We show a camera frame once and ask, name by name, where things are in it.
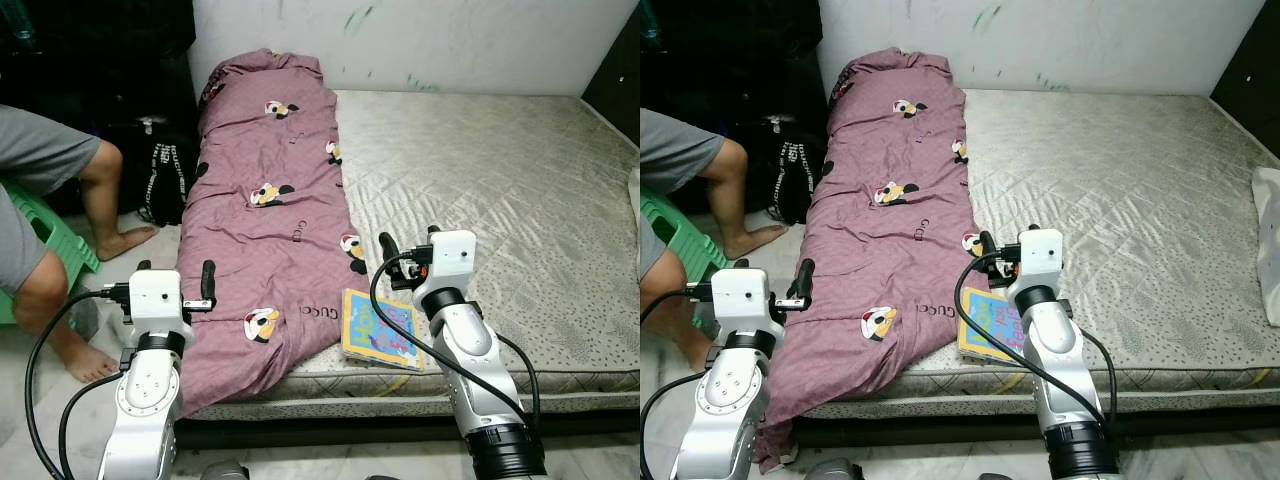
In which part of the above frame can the blue yellow children's book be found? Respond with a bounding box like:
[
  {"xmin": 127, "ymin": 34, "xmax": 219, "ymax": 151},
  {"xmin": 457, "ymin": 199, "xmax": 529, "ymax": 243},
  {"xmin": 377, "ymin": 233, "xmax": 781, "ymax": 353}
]
[
  {"xmin": 340, "ymin": 288, "xmax": 426, "ymax": 371},
  {"xmin": 957, "ymin": 285, "xmax": 1026, "ymax": 366}
]

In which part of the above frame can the white pillow with tree print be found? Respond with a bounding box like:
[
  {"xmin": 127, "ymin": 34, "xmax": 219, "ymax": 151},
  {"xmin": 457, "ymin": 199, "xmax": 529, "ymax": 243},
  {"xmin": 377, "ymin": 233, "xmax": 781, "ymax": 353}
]
[{"xmin": 1250, "ymin": 165, "xmax": 1280, "ymax": 328}]

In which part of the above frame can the green plastic stool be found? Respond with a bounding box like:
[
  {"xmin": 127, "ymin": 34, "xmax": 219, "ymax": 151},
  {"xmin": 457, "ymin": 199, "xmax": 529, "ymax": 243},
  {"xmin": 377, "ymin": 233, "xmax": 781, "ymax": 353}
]
[
  {"xmin": 640, "ymin": 188, "xmax": 731, "ymax": 301},
  {"xmin": 0, "ymin": 180, "xmax": 103, "ymax": 326}
]

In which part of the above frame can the purple cartoon print blanket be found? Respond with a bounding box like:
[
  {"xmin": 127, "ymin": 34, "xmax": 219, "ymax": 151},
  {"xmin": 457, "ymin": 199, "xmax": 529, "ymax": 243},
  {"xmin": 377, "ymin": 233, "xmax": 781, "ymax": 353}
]
[
  {"xmin": 175, "ymin": 48, "xmax": 369, "ymax": 419},
  {"xmin": 755, "ymin": 47, "xmax": 991, "ymax": 471}
]

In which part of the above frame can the black backpack with white print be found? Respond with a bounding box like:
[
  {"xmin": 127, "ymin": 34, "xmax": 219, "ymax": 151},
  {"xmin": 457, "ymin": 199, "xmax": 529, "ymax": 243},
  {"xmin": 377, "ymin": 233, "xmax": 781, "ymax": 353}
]
[
  {"xmin": 768, "ymin": 115, "xmax": 831, "ymax": 226},
  {"xmin": 140, "ymin": 115, "xmax": 201, "ymax": 226}
]

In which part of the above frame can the quilted grey dotted mattress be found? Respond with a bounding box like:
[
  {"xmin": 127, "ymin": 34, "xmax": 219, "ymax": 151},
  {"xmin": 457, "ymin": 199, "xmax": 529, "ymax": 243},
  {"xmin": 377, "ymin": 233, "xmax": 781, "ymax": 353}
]
[
  {"xmin": 200, "ymin": 88, "xmax": 641, "ymax": 421},
  {"xmin": 800, "ymin": 88, "xmax": 1280, "ymax": 416}
]

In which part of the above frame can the person in grey shorts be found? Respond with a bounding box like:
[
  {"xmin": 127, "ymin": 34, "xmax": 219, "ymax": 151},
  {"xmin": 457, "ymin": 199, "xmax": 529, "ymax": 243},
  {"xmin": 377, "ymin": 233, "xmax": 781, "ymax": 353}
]
[
  {"xmin": 640, "ymin": 107, "xmax": 791, "ymax": 371},
  {"xmin": 0, "ymin": 103, "xmax": 161, "ymax": 386}
]

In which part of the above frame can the black bed base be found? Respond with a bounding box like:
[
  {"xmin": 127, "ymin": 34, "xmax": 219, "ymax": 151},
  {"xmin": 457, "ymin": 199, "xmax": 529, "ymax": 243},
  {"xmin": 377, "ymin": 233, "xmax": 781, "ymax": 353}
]
[
  {"xmin": 790, "ymin": 398, "xmax": 1280, "ymax": 451},
  {"xmin": 175, "ymin": 400, "xmax": 641, "ymax": 451}
]

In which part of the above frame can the dark grey tufted headboard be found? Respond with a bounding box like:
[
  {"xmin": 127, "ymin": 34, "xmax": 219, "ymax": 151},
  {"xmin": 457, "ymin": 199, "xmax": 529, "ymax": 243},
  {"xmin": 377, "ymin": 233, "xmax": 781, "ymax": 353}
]
[
  {"xmin": 582, "ymin": 10, "xmax": 641, "ymax": 141},
  {"xmin": 1210, "ymin": 0, "xmax": 1280, "ymax": 161}
]

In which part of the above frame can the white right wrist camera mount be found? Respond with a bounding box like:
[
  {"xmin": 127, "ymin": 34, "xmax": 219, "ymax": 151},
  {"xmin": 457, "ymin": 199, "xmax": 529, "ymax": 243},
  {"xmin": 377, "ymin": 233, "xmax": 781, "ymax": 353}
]
[
  {"xmin": 1003, "ymin": 228, "xmax": 1066, "ymax": 313},
  {"xmin": 412, "ymin": 230, "xmax": 479, "ymax": 316}
]

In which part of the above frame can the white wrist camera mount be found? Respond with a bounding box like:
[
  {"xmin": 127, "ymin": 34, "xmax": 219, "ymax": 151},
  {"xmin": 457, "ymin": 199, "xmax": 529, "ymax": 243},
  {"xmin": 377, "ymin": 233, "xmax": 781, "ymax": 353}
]
[
  {"xmin": 412, "ymin": 230, "xmax": 479, "ymax": 316},
  {"xmin": 1003, "ymin": 228, "xmax": 1066, "ymax": 313},
  {"xmin": 128, "ymin": 270, "xmax": 196, "ymax": 346},
  {"xmin": 708, "ymin": 268, "xmax": 786, "ymax": 346}
]

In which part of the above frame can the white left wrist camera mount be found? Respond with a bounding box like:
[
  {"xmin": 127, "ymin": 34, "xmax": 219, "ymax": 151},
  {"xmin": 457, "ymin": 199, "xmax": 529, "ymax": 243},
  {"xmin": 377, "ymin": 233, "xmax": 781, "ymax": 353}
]
[
  {"xmin": 708, "ymin": 268, "xmax": 786, "ymax": 346},
  {"xmin": 128, "ymin": 270, "xmax": 196, "ymax": 346}
]

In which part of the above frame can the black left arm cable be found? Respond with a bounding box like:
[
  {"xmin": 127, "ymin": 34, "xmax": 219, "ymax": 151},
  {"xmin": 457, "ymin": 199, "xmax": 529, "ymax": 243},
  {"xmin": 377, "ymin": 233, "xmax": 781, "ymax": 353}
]
[
  {"xmin": 24, "ymin": 283, "xmax": 136, "ymax": 480},
  {"xmin": 640, "ymin": 283, "xmax": 716, "ymax": 480}
]

